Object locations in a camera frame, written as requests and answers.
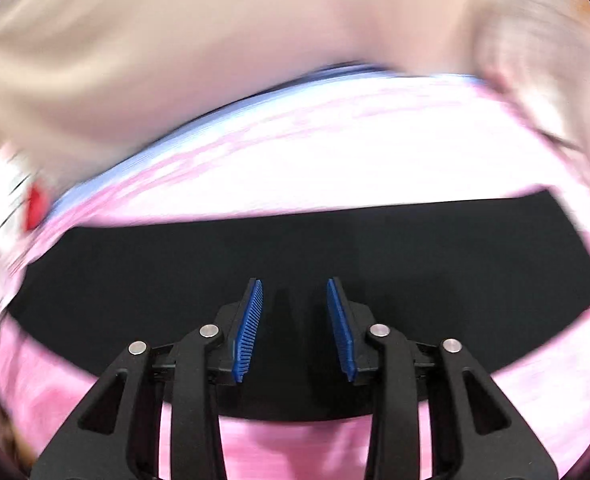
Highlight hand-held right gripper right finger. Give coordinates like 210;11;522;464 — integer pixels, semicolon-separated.
326;276;559;480

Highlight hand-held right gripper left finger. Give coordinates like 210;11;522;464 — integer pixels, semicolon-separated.
29;277;265;480

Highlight black pants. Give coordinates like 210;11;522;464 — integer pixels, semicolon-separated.
6;186;590;422

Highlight pink floral bed sheet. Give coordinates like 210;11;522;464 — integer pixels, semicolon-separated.
0;62;590;480

